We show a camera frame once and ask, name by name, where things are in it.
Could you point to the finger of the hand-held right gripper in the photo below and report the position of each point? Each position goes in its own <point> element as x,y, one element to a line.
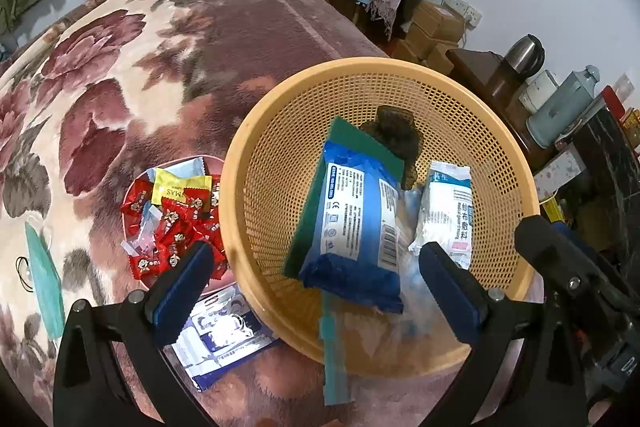
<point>545,242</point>

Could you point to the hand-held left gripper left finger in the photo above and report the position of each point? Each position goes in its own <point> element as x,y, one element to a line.
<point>182,287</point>

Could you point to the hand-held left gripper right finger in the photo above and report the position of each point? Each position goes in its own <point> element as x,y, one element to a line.
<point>450,287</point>

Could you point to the white gauze packet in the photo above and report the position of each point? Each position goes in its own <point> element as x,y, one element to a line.
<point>445,207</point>

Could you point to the teal cloth strip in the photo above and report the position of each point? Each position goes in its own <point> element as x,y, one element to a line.
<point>334,357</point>

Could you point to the dark brown scrubber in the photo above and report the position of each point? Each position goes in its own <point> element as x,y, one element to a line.
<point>395,132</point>

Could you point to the beige plastic mesh basket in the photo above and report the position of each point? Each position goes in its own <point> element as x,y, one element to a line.
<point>310,117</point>

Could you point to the yellow printed box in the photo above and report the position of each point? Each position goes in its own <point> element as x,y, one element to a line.
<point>552,207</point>

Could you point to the pink plate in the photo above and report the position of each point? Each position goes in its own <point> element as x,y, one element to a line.
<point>222,281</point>

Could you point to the pile of red candy packets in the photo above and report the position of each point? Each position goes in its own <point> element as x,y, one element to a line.
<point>175,232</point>

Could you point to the white and blue wipes packet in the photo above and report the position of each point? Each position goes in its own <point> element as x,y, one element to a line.
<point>225,327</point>

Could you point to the floral paper box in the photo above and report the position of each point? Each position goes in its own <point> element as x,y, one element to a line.
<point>560,172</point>

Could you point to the dark marble cabinet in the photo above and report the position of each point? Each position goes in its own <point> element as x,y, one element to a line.
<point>610,172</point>

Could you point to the yellow candy packet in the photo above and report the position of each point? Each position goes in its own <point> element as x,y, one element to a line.
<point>175,189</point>

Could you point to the light blue candy packet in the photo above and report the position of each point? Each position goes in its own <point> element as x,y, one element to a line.
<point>187,167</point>

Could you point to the grey blue thermos flask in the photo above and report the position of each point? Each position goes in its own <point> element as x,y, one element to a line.
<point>560,112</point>

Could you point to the teal face mask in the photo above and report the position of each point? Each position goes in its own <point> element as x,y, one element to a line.
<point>45,277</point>

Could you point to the red box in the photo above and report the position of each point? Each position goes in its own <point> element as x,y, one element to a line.
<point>614,102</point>

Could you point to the dark wooden side table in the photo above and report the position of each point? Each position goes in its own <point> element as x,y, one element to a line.
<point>480,77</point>

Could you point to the steel electric kettle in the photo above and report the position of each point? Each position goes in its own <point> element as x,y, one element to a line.
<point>525,57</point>

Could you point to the floral fleece blanket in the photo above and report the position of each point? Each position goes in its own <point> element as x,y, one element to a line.
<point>125,57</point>

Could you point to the stacked cardboard boxes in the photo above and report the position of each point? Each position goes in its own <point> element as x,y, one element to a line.
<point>435,27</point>

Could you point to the white wall socket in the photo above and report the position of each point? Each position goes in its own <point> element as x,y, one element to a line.
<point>462,9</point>

